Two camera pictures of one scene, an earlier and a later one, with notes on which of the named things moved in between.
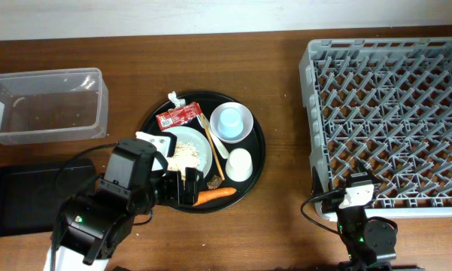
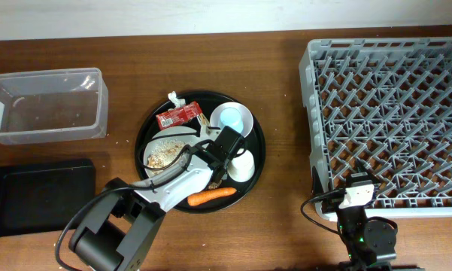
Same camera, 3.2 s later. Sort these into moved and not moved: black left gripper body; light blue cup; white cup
Moved: black left gripper body
Not moved: white cup; light blue cup
